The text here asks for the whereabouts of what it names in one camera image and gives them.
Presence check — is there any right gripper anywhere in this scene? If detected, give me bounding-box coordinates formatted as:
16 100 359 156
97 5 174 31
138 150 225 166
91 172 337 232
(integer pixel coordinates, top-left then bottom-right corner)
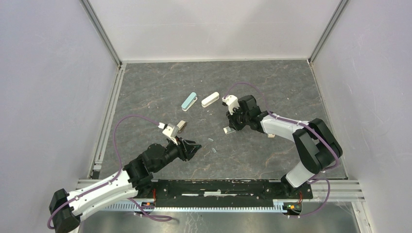
226 105 250 131

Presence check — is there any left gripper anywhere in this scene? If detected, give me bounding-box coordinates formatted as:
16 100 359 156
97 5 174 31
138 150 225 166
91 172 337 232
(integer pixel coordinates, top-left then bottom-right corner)
153 136 202 172

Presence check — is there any staple box grey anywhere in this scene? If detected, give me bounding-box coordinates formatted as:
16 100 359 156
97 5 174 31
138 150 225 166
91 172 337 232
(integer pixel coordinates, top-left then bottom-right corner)
223 127 236 134

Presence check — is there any small beige stapler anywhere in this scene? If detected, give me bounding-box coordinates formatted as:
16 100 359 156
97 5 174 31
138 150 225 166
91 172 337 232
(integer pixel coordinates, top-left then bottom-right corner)
176 120 187 133

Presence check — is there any white stapler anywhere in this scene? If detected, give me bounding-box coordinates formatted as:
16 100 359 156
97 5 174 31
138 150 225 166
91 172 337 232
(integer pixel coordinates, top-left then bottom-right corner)
201 92 220 108

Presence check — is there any light blue stapler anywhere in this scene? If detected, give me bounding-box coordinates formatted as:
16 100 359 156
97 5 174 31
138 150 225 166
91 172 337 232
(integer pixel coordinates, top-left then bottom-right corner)
181 92 198 111

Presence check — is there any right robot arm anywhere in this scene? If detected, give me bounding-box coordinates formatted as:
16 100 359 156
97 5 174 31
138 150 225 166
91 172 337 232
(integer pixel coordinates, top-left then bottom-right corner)
222 95 343 198

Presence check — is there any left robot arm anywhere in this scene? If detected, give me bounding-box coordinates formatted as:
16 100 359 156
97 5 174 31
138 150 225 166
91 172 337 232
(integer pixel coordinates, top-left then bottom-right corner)
47 138 202 233

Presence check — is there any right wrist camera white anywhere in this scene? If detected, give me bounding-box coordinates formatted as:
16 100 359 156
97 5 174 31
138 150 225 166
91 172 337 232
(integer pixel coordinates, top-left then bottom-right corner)
222 95 240 115

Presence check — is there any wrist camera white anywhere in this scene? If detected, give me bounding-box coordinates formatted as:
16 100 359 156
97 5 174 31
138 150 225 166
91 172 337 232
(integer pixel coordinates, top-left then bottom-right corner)
158 122 178 145
222 95 240 115

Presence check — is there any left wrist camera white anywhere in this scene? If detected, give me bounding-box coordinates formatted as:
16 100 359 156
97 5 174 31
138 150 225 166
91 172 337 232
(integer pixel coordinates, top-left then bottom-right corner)
158 122 178 145

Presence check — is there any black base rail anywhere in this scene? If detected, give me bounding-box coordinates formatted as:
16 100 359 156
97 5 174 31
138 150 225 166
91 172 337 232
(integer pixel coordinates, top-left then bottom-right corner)
122 179 313 208

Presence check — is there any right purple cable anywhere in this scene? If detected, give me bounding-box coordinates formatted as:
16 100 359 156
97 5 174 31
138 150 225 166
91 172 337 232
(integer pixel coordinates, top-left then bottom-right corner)
223 83 341 219

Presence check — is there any white cable tray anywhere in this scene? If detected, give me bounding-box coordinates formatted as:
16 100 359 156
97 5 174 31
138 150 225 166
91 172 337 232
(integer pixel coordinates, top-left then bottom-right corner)
103 200 302 214

